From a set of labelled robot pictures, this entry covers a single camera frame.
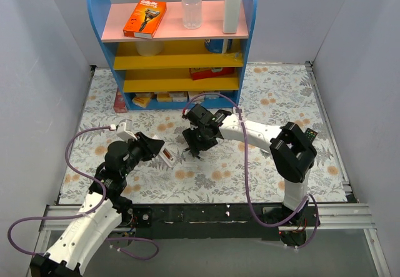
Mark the blue white round container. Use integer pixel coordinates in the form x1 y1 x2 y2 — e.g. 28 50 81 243
204 39 233 54

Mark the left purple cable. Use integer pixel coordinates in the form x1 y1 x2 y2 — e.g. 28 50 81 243
7 125 159 261

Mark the white remote control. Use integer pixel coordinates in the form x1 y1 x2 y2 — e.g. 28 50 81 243
159 146 175 168

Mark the black TV remote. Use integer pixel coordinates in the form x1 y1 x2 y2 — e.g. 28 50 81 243
304 128 318 143

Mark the black base bar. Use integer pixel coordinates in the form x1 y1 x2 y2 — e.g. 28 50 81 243
96 202 309 243

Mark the blue wooden shelf unit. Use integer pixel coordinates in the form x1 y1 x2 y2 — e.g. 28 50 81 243
86 0 258 111

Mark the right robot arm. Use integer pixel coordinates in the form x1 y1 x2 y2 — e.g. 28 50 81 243
182 104 317 226

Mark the orange Gillette razor box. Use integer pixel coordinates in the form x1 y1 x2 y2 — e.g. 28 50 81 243
123 0 167 39

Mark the light blue tissue pack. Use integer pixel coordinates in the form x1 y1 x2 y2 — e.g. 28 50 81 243
206 91 220 99

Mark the purple cable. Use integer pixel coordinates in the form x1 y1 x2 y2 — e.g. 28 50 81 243
7 125 159 261
181 93 321 248

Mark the white cup on shelf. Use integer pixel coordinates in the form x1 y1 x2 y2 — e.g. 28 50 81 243
135 41 164 57

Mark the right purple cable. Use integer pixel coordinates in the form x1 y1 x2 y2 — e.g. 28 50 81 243
181 93 321 248

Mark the white tall bottle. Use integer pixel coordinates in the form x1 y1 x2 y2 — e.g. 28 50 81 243
222 0 241 34

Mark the yellow soap box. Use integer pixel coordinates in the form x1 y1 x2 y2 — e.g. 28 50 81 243
132 92 154 108

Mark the floral table mat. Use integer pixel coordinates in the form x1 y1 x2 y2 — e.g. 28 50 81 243
58 64 347 204

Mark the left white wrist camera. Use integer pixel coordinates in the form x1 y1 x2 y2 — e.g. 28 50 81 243
116 119 137 142

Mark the red flat box on shelf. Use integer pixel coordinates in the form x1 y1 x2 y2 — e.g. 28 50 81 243
189 67 235 81

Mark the clear plastic water bottle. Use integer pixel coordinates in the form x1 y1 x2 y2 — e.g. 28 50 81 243
181 0 203 29

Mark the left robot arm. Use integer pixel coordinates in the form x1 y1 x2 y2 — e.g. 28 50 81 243
30 132 165 276

